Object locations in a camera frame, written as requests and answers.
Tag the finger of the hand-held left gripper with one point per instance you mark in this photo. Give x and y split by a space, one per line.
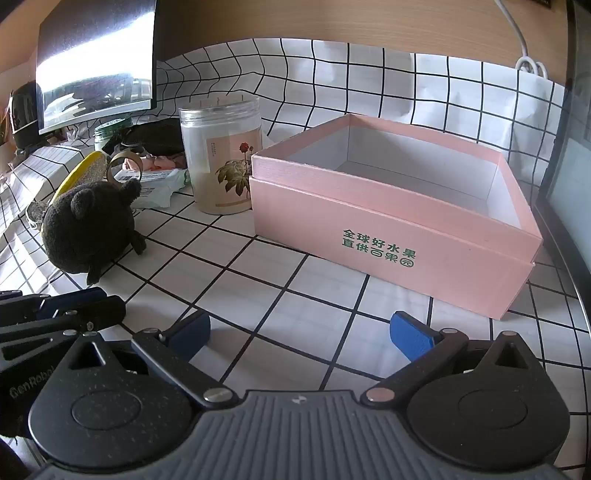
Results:
99 311
74 301

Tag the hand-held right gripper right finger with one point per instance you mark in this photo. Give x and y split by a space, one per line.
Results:
413 339

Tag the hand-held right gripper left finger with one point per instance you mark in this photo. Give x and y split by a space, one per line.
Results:
193 330

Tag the black plush toy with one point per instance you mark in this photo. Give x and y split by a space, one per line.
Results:
87 230

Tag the pink cardboard box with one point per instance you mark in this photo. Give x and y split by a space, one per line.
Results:
392 240

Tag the white checked tablecloth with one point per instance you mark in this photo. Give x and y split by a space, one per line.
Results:
323 286

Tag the yellow sponge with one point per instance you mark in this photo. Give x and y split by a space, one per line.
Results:
85 173

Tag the white label packet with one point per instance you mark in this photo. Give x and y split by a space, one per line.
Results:
131 177

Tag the pale green plastic bag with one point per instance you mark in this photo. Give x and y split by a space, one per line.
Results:
171 187

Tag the brown tape roll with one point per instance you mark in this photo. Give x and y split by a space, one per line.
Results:
134 162

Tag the clear jar with flower label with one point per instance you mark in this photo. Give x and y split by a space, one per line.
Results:
221 161

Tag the green-lid glass jar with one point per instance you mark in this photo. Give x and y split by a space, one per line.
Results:
111 133

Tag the black cloth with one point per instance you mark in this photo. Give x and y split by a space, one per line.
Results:
154 138

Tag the black speaker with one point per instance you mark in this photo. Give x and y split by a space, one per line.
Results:
23 115

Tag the black framed panel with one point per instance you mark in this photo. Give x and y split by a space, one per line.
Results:
570 161

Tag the black computer monitor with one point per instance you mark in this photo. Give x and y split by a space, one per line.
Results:
92 50

